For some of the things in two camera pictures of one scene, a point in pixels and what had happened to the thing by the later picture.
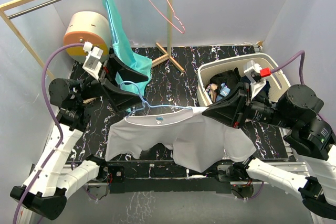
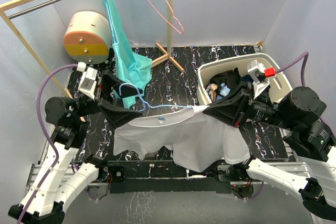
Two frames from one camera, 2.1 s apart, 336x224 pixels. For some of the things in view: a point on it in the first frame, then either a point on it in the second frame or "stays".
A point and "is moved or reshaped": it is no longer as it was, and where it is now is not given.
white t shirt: [199, 140] is moved or reshaped
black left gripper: [120, 98] to [116, 115]
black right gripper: [231, 104] stays
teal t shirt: [122, 48] stays
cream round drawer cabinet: [87, 27] stays
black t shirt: [231, 77] stays
